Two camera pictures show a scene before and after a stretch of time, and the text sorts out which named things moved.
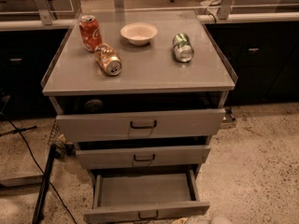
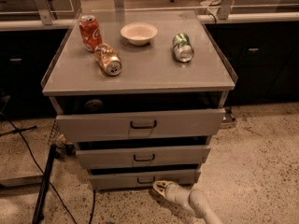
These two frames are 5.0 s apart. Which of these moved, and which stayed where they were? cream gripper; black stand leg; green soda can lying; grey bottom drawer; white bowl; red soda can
Moved: grey bottom drawer; cream gripper
Stayed: green soda can lying; red soda can; black stand leg; white bowl
